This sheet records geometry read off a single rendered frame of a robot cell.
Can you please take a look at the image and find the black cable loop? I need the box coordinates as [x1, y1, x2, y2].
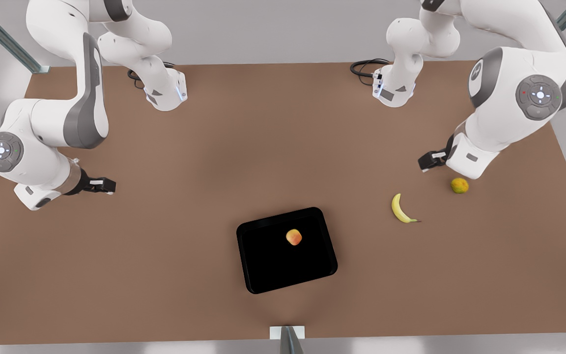
[127, 62, 176, 90]
[350, 59, 393, 88]

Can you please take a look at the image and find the yellow banana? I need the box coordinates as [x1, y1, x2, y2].
[391, 193, 422, 224]

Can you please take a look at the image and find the black storage box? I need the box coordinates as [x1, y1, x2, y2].
[236, 207, 339, 295]

